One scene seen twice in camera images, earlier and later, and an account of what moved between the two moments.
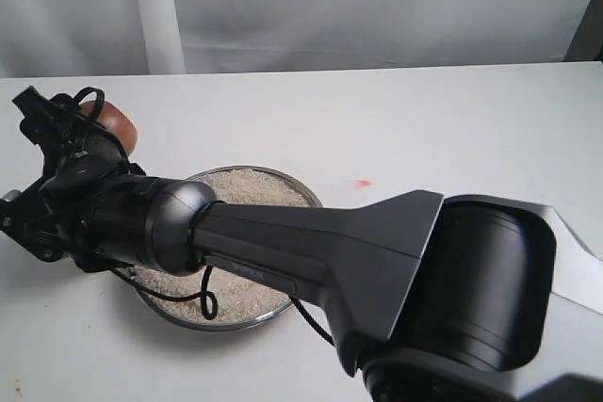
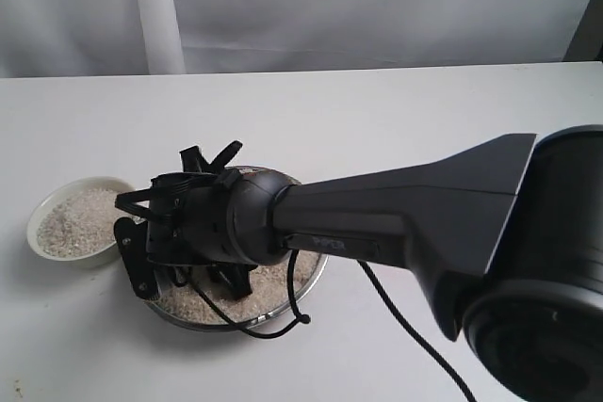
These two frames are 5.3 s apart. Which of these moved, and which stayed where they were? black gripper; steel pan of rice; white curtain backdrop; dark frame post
Moved: black gripper
Stayed: white curtain backdrop; dark frame post; steel pan of rice
